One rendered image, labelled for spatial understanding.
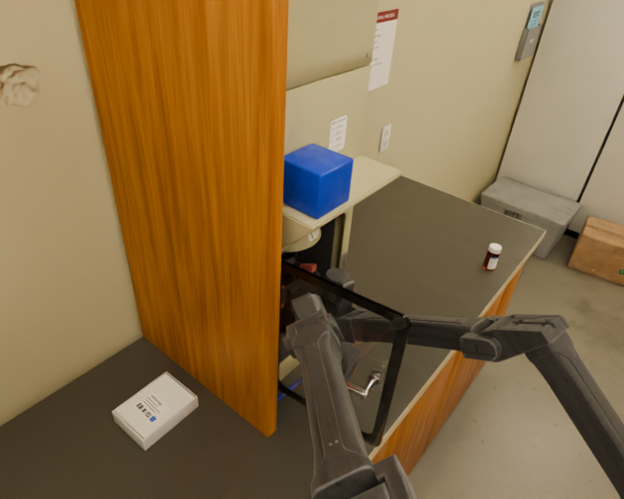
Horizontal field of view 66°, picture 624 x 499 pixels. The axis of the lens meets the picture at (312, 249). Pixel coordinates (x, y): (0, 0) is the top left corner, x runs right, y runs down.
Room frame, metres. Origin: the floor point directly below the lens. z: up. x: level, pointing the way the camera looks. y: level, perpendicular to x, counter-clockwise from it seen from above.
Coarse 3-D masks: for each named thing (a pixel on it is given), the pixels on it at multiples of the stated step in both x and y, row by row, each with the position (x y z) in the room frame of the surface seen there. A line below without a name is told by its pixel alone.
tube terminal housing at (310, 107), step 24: (360, 72) 1.01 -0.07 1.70; (288, 96) 0.83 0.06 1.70; (312, 96) 0.89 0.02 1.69; (336, 96) 0.95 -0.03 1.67; (360, 96) 1.02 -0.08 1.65; (288, 120) 0.83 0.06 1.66; (312, 120) 0.89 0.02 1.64; (360, 120) 1.02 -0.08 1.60; (288, 144) 0.83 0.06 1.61; (360, 144) 1.03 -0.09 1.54; (336, 240) 1.04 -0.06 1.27; (336, 264) 1.05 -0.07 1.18
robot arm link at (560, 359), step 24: (504, 336) 0.57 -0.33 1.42; (528, 336) 0.55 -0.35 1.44; (552, 336) 0.55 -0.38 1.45; (552, 360) 0.53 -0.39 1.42; (576, 360) 0.53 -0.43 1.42; (552, 384) 0.52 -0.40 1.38; (576, 384) 0.50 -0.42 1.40; (576, 408) 0.48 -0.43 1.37; (600, 408) 0.47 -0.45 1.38; (600, 432) 0.45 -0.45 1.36; (600, 456) 0.43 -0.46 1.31
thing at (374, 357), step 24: (288, 264) 0.76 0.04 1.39; (288, 288) 0.76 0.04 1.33; (312, 288) 0.73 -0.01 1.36; (336, 288) 0.70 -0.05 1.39; (288, 312) 0.75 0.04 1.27; (336, 312) 0.70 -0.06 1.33; (360, 312) 0.67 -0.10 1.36; (384, 312) 0.65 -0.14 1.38; (360, 336) 0.67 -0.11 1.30; (384, 336) 0.65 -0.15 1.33; (408, 336) 0.63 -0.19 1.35; (288, 360) 0.75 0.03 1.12; (360, 360) 0.67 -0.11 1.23; (384, 360) 0.64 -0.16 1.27; (288, 384) 0.75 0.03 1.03; (360, 384) 0.66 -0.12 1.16; (384, 384) 0.63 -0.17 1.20; (360, 408) 0.66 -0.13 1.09; (384, 408) 0.63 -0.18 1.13
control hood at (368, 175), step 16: (368, 160) 1.01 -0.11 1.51; (352, 176) 0.92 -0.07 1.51; (368, 176) 0.93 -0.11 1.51; (384, 176) 0.94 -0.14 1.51; (352, 192) 0.85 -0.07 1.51; (368, 192) 0.87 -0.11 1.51; (288, 208) 0.78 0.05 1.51; (336, 208) 0.79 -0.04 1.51; (288, 224) 0.75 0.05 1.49; (304, 224) 0.73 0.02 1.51; (320, 224) 0.73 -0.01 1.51; (288, 240) 0.75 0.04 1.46
